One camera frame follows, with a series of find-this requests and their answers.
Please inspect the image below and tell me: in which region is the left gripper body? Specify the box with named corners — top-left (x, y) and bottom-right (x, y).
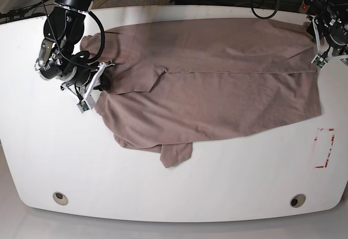
top-left (307, 11), bottom-right (347, 56)

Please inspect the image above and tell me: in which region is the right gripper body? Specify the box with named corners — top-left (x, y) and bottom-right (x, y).
top-left (64, 61), bottom-right (115, 90)

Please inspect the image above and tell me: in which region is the mauve brown T-shirt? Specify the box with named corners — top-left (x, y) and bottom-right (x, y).
top-left (95, 18), bottom-right (322, 168)

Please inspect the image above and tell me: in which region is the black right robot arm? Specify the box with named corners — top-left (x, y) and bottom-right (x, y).
top-left (35, 0), bottom-right (113, 101)

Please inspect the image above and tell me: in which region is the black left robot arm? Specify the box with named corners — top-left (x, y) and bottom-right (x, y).
top-left (304, 0), bottom-right (347, 68)

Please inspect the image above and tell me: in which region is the black tripod stand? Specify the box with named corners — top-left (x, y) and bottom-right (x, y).
top-left (1, 3), bottom-right (45, 24)

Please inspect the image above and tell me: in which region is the red tape rectangle marking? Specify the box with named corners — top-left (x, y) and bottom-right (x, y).
top-left (313, 128), bottom-right (335, 169)

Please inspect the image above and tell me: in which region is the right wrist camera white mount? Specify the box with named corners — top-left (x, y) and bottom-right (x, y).
top-left (61, 62), bottom-right (107, 113)

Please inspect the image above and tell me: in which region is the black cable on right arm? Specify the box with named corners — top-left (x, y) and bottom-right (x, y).
top-left (72, 10), bottom-right (107, 65)

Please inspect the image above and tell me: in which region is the left table cable grommet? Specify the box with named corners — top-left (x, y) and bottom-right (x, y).
top-left (53, 192), bottom-right (69, 206)

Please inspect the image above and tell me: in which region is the table cable grommet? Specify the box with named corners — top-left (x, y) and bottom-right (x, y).
top-left (53, 192), bottom-right (69, 206)
top-left (290, 194), bottom-right (306, 208)

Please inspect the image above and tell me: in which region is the right table cable grommet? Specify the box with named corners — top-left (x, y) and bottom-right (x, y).
top-left (290, 194), bottom-right (306, 208)

